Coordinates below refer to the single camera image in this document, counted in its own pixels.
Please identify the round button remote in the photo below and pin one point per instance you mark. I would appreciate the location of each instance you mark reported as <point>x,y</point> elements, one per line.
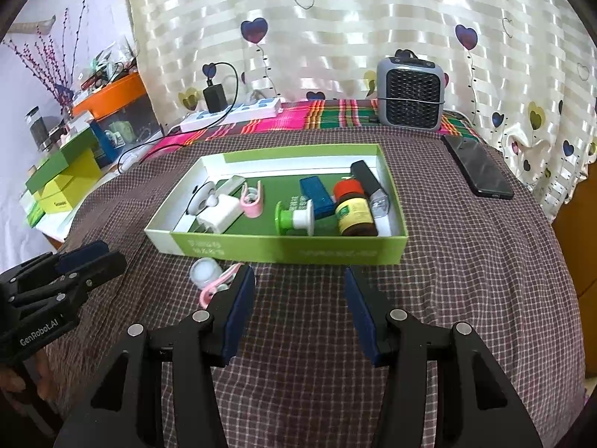
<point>201,199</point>

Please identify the purple flower branches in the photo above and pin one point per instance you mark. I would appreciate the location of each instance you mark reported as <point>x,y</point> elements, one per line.
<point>60,56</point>

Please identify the black power adapter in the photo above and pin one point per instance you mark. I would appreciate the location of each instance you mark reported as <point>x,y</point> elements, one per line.
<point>215,98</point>

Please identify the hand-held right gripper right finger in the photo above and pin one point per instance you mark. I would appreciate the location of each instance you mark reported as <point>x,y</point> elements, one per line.
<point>361,317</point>

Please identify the grey mini heater fan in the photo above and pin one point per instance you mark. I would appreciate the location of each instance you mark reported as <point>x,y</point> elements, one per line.
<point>410,93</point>

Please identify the blue lighter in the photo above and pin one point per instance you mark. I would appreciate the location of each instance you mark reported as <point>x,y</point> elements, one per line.
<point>317,196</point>

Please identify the pink clip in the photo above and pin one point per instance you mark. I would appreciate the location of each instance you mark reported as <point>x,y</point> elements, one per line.
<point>210,294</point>
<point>252,203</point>

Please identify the white power strip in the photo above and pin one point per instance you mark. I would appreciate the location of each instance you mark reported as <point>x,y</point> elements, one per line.
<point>233,114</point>

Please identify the green and white cardboard box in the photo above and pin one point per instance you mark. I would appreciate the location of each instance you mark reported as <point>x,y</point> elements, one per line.
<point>280,247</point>

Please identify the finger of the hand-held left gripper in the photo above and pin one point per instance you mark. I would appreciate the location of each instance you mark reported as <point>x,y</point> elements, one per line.
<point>100,268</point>
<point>84,254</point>

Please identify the wooden cabinet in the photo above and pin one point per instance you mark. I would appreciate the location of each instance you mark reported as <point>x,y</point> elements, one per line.
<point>578,242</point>

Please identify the green and white spool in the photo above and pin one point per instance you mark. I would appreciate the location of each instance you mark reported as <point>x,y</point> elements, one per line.
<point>294,218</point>

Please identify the white plug charger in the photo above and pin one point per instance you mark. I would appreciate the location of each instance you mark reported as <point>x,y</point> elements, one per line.
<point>219,212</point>

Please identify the silver rectangular bar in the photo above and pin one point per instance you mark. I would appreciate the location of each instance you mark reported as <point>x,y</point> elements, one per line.
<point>231,185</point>

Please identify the person's left hand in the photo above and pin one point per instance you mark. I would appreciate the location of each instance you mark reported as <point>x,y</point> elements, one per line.
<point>16,382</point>

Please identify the black lighter with clear cap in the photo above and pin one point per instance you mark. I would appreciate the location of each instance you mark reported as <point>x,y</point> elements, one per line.
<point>368,182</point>

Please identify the orange lid storage bin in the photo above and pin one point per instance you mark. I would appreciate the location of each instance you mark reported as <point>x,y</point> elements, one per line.
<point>116,95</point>

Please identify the heart print curtain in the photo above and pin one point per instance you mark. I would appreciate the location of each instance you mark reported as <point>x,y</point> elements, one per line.
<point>350,23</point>

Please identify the yellow box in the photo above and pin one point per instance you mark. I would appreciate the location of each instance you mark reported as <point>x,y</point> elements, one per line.
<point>70,186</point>

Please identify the colourful striped blanket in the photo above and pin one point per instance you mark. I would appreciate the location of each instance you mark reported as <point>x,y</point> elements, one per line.
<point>317,116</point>

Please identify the brown checkered cloth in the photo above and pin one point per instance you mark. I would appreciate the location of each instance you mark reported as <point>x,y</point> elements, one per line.
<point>466,266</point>

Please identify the blue picture box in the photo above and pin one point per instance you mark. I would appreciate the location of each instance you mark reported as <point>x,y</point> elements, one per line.
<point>105,142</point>

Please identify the small clear round jar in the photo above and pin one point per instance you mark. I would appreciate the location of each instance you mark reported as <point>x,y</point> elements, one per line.
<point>205,273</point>

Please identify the black smartphone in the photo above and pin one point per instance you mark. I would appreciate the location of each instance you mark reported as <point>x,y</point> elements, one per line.
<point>478,168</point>

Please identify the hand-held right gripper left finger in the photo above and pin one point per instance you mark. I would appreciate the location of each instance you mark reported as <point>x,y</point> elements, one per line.
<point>238,312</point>

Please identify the brown medicine bottle red cap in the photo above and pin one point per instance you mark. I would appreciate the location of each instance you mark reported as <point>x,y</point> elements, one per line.
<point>354,212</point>

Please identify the glass jar with black lid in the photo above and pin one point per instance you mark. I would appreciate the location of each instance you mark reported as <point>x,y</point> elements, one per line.
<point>35,123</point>

